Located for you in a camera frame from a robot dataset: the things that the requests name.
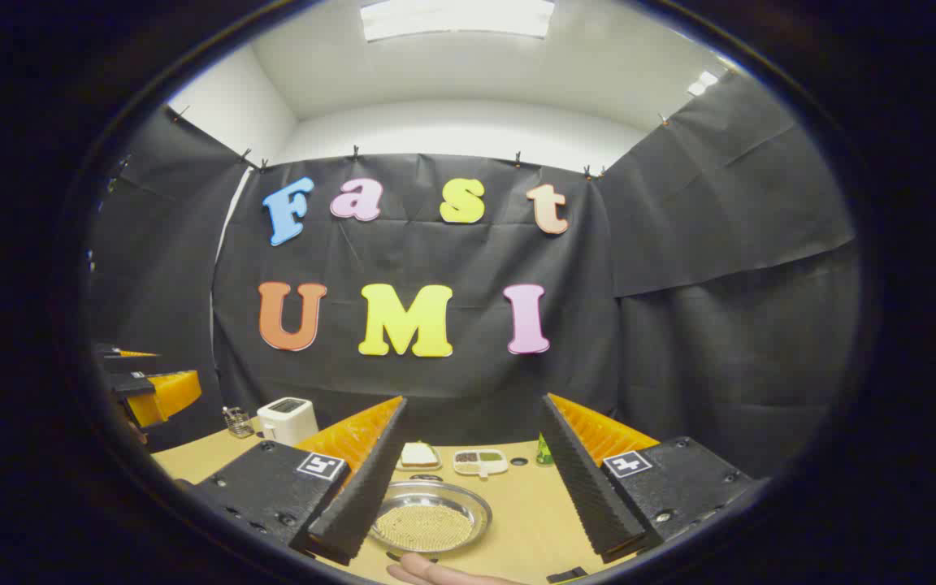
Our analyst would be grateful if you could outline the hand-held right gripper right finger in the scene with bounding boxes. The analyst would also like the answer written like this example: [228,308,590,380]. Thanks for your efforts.
[539,393,761,563]

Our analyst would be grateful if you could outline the stainless steel pot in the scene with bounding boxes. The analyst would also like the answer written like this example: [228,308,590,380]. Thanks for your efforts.
[368,474,493,563]

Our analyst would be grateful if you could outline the white toaster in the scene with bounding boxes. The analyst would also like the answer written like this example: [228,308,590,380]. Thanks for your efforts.
[257,396,319,446]

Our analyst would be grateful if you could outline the large ceiling light panel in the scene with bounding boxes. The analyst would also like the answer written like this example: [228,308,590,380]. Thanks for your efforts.
[360,0,556,41]

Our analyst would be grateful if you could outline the white divided dish with grains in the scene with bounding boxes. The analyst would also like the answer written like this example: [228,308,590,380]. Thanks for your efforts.
[452,448,509,478]

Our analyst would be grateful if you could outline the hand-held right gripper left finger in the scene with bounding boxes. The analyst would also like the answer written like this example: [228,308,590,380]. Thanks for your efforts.
[190,396,410,567]

